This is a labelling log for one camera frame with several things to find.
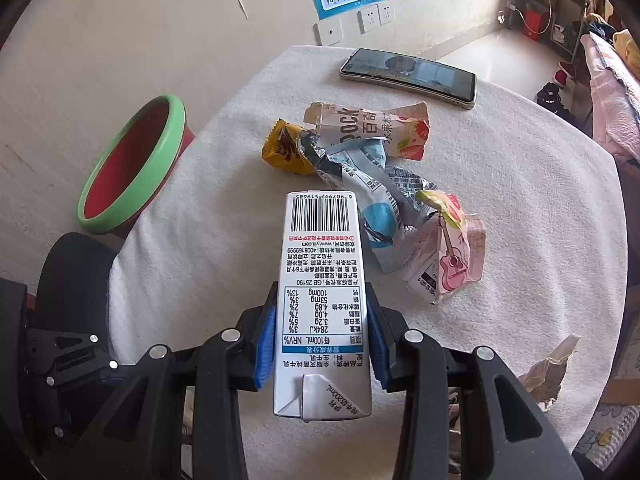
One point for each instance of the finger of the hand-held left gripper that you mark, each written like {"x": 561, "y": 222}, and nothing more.
{"x": 75, "y": 365}

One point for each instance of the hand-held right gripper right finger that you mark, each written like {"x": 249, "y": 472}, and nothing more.
{"x": 377, "y": 350}

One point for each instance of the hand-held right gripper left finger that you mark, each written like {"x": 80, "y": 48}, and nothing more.
{"x": 265, "y": 345}

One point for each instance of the white milk carton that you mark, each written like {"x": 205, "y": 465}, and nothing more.
{"x": 320, "y": 270}

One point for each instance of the pink guitar print wrapper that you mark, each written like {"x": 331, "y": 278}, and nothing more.
{"x": 450, "y": 260}

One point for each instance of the blue and white snack wrapper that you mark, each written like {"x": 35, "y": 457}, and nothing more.
{"x": 380, "y": 220}

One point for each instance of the brown paper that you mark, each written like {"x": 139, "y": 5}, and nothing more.
{"x": 547, "y": 370}

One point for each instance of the yellow snack wrapper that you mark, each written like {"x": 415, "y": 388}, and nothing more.
{"x": 282, "y": 150}

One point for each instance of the red bin with green rim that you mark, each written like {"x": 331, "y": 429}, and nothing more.
{"x": 130, "y": 170}

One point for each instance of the white and red snack wrapper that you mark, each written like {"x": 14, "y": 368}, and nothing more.
{"x": 380, "y": 130}

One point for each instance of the white table cloth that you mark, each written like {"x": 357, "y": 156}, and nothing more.
{"x": 525, "y": 185}

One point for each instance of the floral seat cushion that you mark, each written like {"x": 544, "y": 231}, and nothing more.
{"x": 605, "y": 435}

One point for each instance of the wooden chair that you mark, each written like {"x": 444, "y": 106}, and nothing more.
{"x": 622, "y": 385}

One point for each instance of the smartphone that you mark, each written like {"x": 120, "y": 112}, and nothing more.
{"x": 405, "y": 72}

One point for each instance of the black shoe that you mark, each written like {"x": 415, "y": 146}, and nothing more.
{"x": 550, "y": 97}

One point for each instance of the red shoe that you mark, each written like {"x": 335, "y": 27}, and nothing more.
{"x": 563, "y": 75}

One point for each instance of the bed with pink sheet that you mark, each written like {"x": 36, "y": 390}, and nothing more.
{"x": 615, "y": 100}

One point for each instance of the red container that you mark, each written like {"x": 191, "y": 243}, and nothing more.
{"x": 535, "y": 20}

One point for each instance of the white wall plate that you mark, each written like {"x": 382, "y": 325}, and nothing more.
{"x": 328, "y": 31}

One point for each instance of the white wall socket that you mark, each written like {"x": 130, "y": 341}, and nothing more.
{"x": 385, "y": 12}
{"x": 369, "y": 19}

